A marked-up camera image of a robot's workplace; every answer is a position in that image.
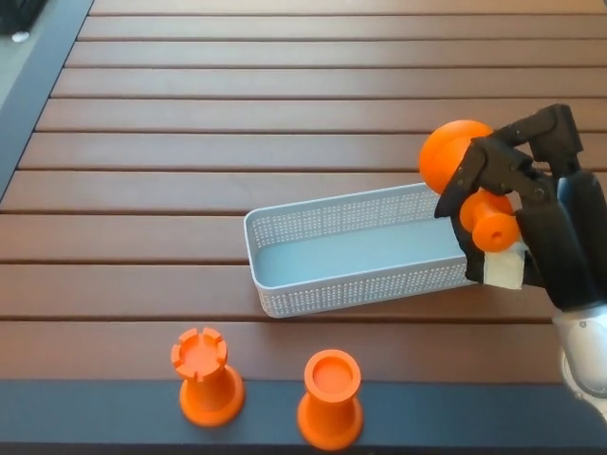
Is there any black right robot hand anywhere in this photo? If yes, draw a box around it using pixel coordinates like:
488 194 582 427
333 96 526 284
434 103 607 314

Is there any orange tall spool-topped chess piece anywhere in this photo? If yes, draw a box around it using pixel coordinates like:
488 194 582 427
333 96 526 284
417 118 521 253

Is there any white perforated plastic basket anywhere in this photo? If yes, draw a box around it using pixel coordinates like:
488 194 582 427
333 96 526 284
244 182 480 319

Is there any orange cup-topped chess piece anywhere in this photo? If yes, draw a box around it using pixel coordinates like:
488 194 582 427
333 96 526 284
296 349 365 450

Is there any orange rook chess piece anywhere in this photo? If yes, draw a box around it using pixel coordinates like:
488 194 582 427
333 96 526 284
170 327 246 428

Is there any black furniture piece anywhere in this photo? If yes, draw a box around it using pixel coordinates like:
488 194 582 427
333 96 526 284
0 0 46 35

